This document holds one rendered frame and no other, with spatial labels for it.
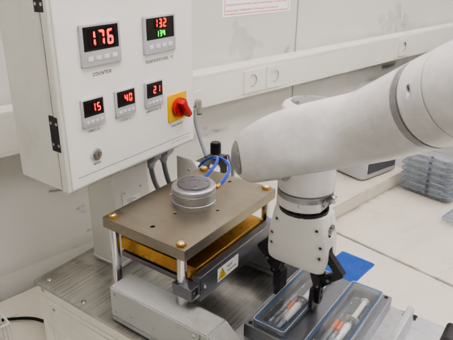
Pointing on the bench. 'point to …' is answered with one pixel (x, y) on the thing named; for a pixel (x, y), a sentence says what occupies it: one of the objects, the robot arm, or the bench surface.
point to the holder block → (310, 319)
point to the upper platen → (136, 249)
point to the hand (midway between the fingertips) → (296, 289)
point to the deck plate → (102, 304)
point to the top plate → (190, 211)
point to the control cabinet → (100, 97)
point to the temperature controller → (160, 23)
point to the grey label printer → (364, 171)
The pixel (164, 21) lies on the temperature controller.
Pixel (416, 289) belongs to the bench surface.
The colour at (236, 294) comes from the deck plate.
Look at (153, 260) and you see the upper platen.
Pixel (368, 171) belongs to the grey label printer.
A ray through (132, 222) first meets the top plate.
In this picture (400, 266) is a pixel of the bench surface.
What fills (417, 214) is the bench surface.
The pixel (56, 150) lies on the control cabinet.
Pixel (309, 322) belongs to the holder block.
